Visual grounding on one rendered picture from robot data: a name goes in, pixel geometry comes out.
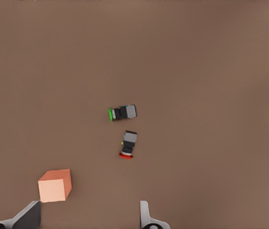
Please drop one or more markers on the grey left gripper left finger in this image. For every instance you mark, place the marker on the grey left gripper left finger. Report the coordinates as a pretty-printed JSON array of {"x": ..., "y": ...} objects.
[{"x": 26, "y": 217}]

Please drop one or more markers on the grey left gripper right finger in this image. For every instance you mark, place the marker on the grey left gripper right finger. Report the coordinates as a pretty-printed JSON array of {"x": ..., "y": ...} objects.
[{"x": 146, "y": 215}]

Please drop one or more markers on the orange cube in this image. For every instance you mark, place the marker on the orange cube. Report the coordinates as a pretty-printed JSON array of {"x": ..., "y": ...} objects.
[{"x": 54, "y": 187}]

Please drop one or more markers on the red button switch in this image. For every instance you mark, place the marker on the red button switch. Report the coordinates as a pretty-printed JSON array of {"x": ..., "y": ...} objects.
[{"x": 128, "y": 144}]

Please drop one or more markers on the green button switch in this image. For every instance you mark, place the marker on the green button switch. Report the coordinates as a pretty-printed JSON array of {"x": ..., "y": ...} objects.
[{"x": 123, "y": 112}]

